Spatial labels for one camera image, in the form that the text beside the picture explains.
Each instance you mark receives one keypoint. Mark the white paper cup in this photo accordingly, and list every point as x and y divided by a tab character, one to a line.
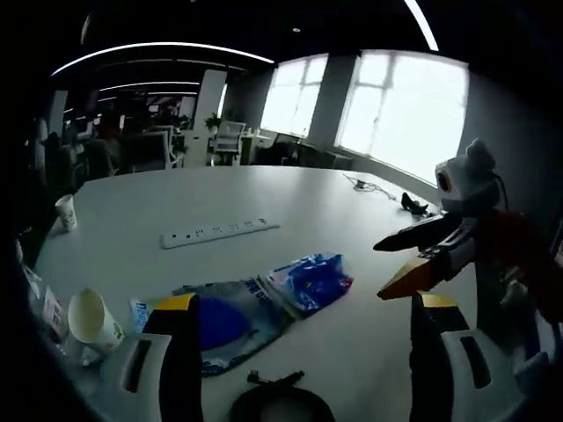
67	213
94	318

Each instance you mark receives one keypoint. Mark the clear packet with blue pad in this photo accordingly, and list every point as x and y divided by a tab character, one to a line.
246	321

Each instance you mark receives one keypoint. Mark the large window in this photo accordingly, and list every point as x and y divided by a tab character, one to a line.
294	96
400	114

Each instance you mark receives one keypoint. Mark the white mesh office chair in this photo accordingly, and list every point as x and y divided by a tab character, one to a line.
231	136

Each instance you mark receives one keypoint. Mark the small black object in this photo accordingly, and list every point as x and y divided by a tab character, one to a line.
413	204

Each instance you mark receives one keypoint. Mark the potted green plant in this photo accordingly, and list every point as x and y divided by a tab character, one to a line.
214	123

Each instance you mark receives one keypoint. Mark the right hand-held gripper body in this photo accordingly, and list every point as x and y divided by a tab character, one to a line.
470	184

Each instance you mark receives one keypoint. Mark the blue tissue packet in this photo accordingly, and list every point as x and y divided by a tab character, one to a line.
314	283

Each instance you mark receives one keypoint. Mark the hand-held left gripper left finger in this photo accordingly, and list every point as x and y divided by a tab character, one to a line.
180	365

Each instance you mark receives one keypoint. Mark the curved ceiling light strip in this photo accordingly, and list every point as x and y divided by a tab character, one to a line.
163	46

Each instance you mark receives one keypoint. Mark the white table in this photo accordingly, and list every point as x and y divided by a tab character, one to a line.
264	198

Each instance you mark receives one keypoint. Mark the white power strip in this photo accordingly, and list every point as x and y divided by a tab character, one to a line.
220	233

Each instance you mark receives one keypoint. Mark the small blue white packet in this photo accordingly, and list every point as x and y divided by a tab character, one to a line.
140	316

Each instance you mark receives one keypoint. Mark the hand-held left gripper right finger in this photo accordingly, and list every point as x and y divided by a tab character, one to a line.
429	365

